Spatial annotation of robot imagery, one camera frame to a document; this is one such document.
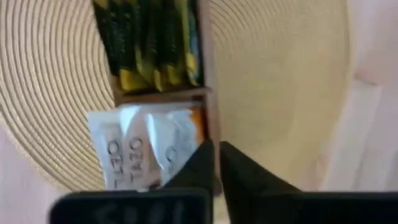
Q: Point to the round woven placemat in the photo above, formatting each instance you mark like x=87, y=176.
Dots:
x=280, y=93

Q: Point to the white orange tea packet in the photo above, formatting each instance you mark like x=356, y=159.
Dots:
x=177, y=133
x=138, y=146
x=107, y=140

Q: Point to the green yellow tea packet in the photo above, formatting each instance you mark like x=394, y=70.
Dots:
x=152, y=37
x=194, y=46
x=107, y=31
x=175, y=37
x=130, y=40

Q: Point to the wooden three-compartment tea box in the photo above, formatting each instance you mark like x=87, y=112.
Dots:
x=211, y=62

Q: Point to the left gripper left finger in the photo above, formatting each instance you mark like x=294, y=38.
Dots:
x=199, y=171

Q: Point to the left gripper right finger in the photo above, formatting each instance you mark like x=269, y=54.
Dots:
x=252, y=189

